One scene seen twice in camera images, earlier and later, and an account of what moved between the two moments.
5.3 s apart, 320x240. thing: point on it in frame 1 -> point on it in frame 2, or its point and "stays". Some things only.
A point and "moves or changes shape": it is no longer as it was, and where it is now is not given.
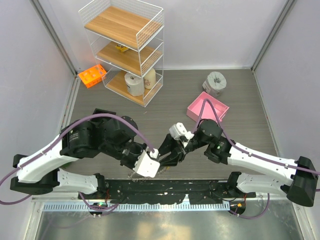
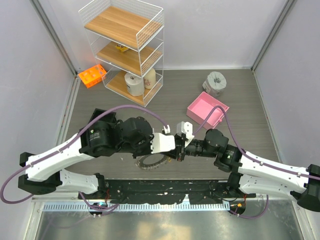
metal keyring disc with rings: [133, 176] moves or changes shape
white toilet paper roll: [135, 85] stays
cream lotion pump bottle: [150, 79] stays
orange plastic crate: [92, 76] stays
